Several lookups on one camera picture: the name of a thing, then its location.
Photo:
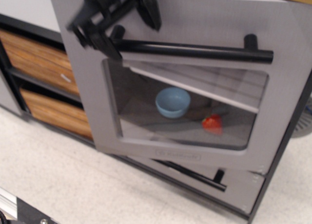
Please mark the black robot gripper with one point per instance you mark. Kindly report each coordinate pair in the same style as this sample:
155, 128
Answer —
94, 17

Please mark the grey toy oven door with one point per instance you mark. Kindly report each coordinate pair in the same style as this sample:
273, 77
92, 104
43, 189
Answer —
120, 104

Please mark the black oven door handle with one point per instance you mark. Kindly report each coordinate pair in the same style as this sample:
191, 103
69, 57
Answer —
249, 53

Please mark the grey oven rack shelf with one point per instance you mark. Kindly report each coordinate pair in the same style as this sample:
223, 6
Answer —
229, 90

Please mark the light blue bowl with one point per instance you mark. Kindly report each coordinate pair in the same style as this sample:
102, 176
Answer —
173, 102

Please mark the upper wood-pattern storage bin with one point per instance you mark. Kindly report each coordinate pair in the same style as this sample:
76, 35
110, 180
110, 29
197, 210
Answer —
42, 62

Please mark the wood-pattern storage bin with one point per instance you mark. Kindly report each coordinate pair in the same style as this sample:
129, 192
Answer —
42, 62
57, 113

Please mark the lower wood-pattern storage bin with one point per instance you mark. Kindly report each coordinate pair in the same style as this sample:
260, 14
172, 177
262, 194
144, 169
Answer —
57, 113

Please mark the red toy strawberry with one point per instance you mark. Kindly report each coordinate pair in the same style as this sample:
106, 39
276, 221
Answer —
213, 124

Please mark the grey slotted round base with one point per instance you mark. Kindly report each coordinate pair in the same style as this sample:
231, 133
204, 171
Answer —
304, 124

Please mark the black toy kitchen cabinet frame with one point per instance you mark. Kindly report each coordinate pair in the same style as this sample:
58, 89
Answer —
53, 38

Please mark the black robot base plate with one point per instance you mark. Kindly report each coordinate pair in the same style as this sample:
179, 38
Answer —
30, 215

